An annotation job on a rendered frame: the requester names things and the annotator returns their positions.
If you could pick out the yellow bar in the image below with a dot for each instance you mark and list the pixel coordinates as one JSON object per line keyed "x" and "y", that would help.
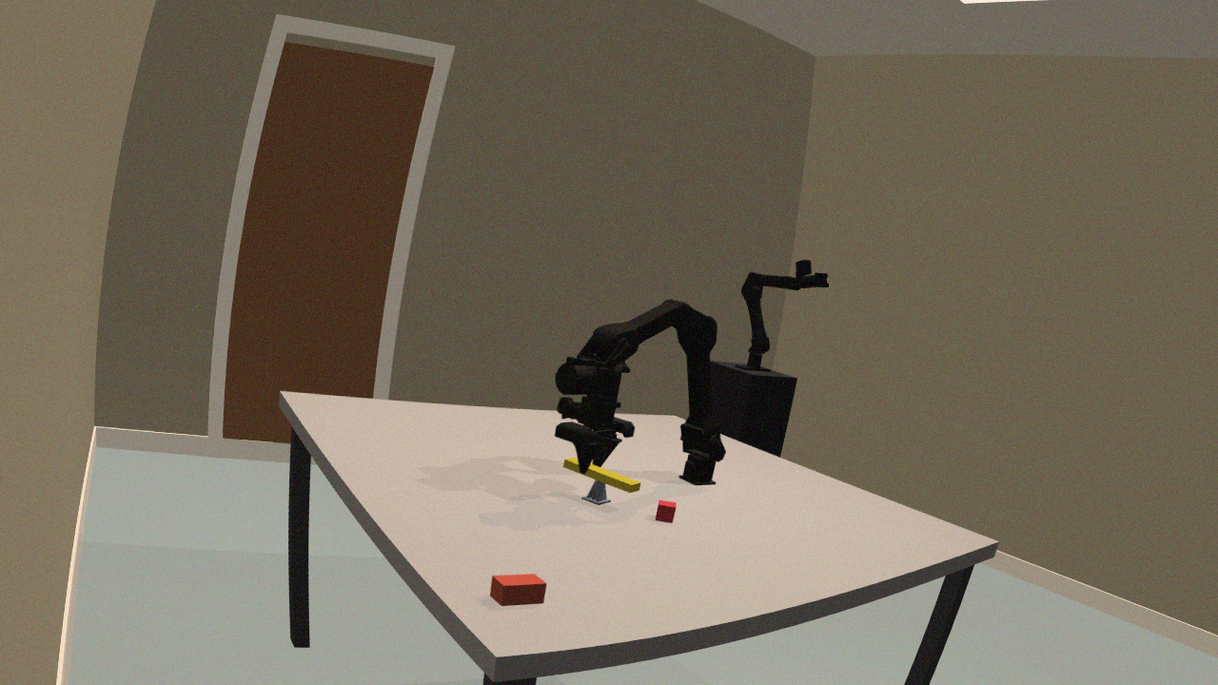
{"x": 603, "y": 475}

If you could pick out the red cube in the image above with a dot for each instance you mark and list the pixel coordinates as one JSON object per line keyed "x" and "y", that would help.
{"x": 666, "y": 511}

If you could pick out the red rectangular block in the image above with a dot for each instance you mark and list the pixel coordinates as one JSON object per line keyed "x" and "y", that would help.
{"x": 518, "y": 589}

